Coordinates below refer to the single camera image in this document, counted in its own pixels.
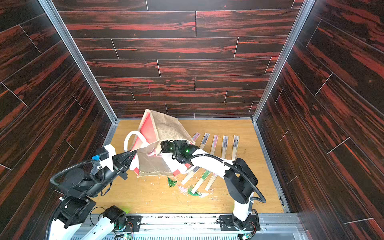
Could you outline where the bamboo fan green tassel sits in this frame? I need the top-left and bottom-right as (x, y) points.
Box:
(167, 167), (200, 188)

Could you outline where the green folding fan green tassel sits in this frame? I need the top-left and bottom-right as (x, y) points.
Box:
(187, 170), (211, 196)

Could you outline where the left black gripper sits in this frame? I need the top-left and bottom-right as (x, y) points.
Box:
(85, 149), (136, 199)

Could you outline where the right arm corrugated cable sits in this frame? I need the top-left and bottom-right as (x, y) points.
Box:
(173, 143), (267, 229)

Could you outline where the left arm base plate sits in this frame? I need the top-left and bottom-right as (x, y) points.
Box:
(103, 215), (142, 233)

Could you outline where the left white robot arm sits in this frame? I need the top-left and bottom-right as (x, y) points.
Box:
(45, 145), (138, 240)

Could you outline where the folding fan purple print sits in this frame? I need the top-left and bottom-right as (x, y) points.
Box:
(221, 136), (229, 159)

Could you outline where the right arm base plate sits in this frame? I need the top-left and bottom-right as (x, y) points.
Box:
(217, 214), (261, 232)

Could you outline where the folding fan pink tassel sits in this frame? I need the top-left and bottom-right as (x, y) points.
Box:
(210, 135), (219, 155)

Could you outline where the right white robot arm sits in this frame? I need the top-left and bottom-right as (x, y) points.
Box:
(161, 140), (266, 230)

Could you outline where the folding fan dark blue print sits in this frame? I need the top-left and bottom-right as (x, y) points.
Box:
(232, 135), (240, 160)

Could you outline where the folding fan grey print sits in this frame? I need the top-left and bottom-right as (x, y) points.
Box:
(200, 133), (210, 150)

